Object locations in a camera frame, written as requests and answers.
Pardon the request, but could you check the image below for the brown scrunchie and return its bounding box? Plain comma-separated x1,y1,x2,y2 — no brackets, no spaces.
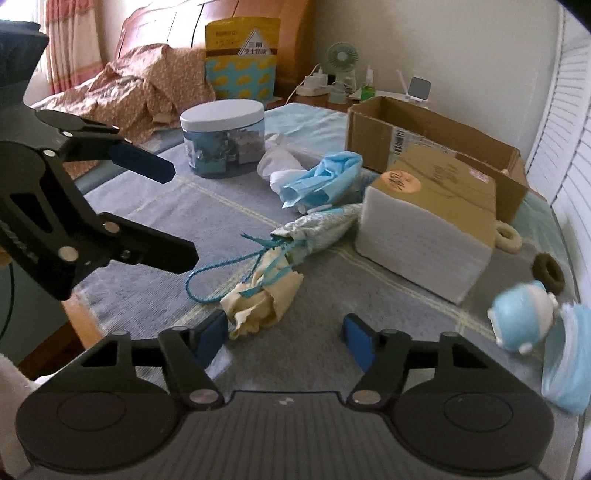
533,254,566,292

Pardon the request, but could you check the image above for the wooden nightstand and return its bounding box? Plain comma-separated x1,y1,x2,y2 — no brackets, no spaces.
272,90,370,112

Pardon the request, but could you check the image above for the cardboard box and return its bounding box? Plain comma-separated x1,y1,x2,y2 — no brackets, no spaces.
346,96,529,224

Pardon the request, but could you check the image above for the brown floral quilt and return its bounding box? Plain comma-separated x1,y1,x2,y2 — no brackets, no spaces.
88,44,218,139

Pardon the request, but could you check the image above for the white power strip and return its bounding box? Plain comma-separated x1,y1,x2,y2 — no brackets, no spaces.
295,65,331,97

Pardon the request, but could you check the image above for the blue cord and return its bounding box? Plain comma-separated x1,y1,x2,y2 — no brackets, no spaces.
185,232,296,304

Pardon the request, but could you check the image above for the wooden bed headboard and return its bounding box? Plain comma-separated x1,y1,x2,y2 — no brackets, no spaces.
115,0,315,99

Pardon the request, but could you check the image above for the white louvered door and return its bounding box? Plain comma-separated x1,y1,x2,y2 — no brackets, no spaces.
526,9,591,259

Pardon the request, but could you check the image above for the cream scrunchie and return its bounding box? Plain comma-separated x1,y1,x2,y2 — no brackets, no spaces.
495,222,522,253

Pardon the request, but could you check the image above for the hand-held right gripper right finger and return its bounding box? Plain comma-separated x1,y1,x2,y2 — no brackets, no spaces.
344,314,488,411

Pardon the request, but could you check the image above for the beige cloth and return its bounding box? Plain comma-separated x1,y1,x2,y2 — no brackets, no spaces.
221,258,304,341

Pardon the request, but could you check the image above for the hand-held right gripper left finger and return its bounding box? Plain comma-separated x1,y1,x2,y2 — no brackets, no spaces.
81,311,229,411

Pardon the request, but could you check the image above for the pink curtain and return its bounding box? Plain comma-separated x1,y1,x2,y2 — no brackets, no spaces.
44,0,121,93

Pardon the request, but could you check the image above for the clear jar with white lid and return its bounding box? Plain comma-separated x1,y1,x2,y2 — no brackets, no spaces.
180,99,266,178

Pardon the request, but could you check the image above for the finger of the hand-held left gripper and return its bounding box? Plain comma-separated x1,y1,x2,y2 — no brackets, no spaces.
34,109,176,183
60,212,199,274

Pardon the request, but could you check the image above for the silver blue drawstring pouch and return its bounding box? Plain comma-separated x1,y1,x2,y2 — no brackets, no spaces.
270,203,363,266

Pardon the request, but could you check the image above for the blue face mask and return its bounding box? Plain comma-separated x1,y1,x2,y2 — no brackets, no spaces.
541,302,591,414
277,151,363,210

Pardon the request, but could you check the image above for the gold and white tissue pack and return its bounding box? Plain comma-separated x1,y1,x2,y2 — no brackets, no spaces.
355,144,499,304

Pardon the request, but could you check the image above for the white camera on stand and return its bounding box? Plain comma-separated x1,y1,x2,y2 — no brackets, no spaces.
409,77,433,108

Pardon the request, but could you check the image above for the blue plush toy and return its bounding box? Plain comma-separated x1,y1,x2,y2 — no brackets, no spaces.
488,281,561,355

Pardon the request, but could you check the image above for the small green desk fan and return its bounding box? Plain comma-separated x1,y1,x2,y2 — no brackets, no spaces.
325,42,357,104

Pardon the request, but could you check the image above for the white sock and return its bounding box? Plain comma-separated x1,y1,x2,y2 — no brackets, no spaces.
256,134,303,191

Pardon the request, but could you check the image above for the yellow bag with duck print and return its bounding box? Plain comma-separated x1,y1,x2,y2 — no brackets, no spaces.
204,17,281,104

